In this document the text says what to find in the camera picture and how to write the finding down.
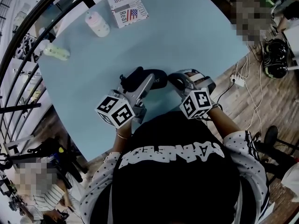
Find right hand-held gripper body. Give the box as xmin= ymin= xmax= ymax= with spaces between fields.
xmin=179 ymin=68 xmax=217 ymax=120

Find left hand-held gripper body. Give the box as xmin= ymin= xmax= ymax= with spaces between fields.
xmin=94 ymin=73 xmax=155 ymax=129

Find person's left forearm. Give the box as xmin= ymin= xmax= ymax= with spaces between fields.
xmin=112 ymin=121 xmax=134 ymax=154

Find person's right forearm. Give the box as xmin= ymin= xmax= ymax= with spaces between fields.
xmin=206 ymin=104 xmax=242 ymax=141

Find white power strip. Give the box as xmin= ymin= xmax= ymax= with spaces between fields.
xmin=230 ymin=74 xmax=246 ymax=88

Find pink and white bottle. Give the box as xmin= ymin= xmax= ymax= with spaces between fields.
xmin=85 ymin=11 xmax=111 ymax=38

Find white flag-print box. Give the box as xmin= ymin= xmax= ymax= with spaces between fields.
xmin=107 ymin=0 xmax=150 ymax=29

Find black stool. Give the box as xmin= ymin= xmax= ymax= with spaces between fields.
xmin=253 ymin=125 xmax=299 ymax=179

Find green and white bottle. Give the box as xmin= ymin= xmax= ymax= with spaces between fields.
xmin=38 ymin=40 xmax=71 ymax=62

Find person's black printed shirt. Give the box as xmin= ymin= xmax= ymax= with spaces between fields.
xmin=79 ymin=111 xmax=271 ymax=224

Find black metal railing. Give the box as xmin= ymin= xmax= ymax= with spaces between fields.
xmin=0 ymin=0 xmax=110 ymax=149

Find black power cable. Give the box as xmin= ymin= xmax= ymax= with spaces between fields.
xmin=215 ymin=81 xmax=235 ymax=103

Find white cables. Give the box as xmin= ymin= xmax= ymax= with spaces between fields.
xmin=235 ymin=52 xmax=265 ymax=132

